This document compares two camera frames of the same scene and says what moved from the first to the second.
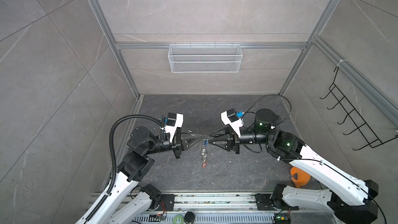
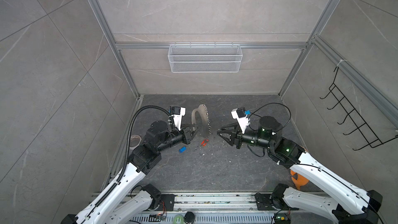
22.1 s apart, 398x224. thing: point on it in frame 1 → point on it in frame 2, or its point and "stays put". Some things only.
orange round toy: (302, 177) stays put
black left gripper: (181, 139) → (187, 136)
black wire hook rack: (372, 139) stays put
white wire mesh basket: (205, 58) stays put
